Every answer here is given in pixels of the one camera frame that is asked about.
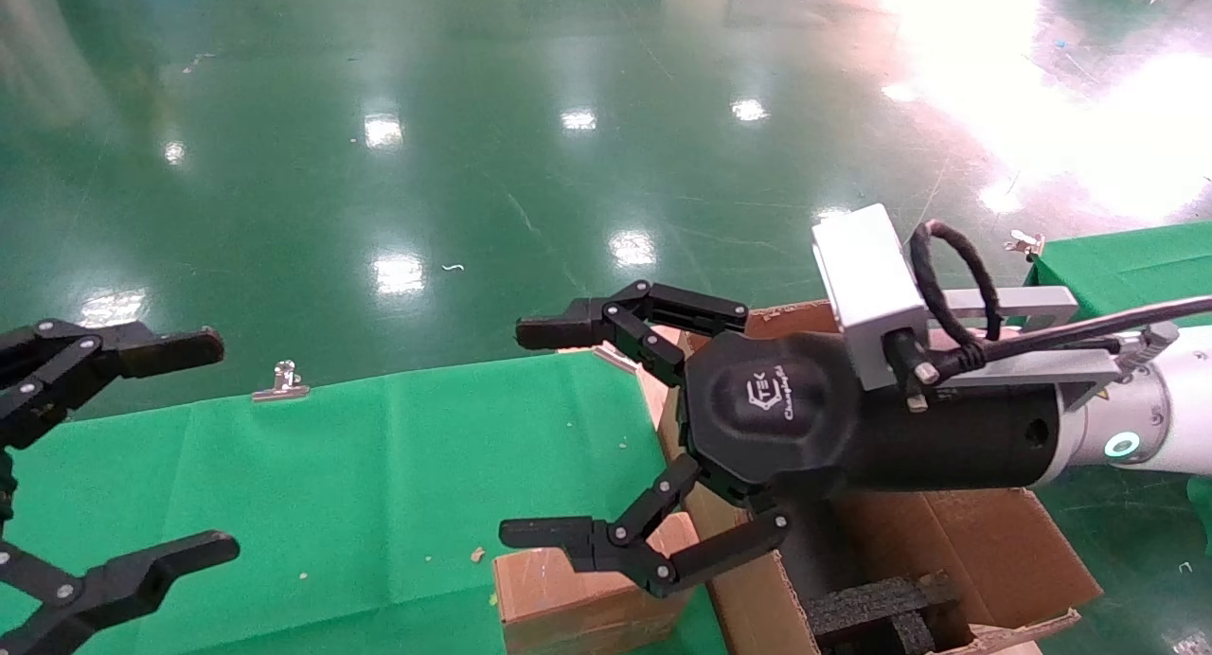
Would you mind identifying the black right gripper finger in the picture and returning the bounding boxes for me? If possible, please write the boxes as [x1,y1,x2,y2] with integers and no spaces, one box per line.
[499,454,792,599]
[516,280,750,387]

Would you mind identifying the small brown cardboard box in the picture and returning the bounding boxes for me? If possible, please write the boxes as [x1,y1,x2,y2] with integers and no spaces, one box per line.
[492,513,704,655]

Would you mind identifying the black foam insert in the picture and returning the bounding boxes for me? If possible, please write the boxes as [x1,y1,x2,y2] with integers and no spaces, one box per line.
[805,570,962,655]

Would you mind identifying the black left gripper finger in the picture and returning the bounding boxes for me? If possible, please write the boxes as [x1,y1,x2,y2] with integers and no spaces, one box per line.
[0,530,240,655]
[0,320,225,450]

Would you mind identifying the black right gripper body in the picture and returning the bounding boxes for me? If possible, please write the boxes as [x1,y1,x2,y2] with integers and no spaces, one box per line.
[684,331,1063,506]

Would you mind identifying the black camera cable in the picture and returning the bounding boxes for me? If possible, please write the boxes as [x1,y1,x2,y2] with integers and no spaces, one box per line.
[885,220,1212,393]

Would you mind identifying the green cloth on side table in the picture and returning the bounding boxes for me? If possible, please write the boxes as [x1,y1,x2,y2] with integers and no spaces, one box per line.
[1027,221,1212,330]

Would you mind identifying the large open brown carton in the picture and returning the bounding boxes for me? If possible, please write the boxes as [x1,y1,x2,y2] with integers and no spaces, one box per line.
[634,300,1105,655]

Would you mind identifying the silver camera mount bracket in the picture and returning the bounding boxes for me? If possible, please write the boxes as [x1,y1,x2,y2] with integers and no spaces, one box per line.
[928,286,1181,412]

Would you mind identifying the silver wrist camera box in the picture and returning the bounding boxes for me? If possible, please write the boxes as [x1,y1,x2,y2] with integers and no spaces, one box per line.
[812,204,931,392]

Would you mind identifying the large green tablecloth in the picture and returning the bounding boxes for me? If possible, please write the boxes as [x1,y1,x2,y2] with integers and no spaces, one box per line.
[0,352,730,655]

